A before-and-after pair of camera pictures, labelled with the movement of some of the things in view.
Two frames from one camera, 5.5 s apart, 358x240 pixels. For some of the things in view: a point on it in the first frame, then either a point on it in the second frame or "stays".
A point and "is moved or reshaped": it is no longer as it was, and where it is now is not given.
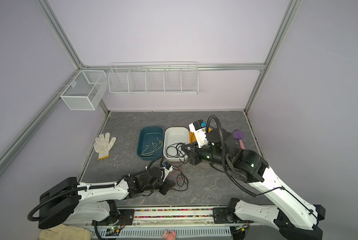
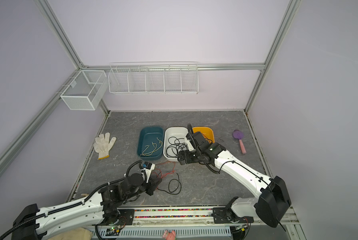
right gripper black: [194, 154] stays
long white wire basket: [154, 78] stays
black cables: [181, 179] is moved or reshaped
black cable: [176, 150] is moved or reshaped
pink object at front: [169, 236] stays
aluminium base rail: [176, 216] stays
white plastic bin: [174, 137] stays
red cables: [176, 171] -> [167, 173]
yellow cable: [143, 154] stays
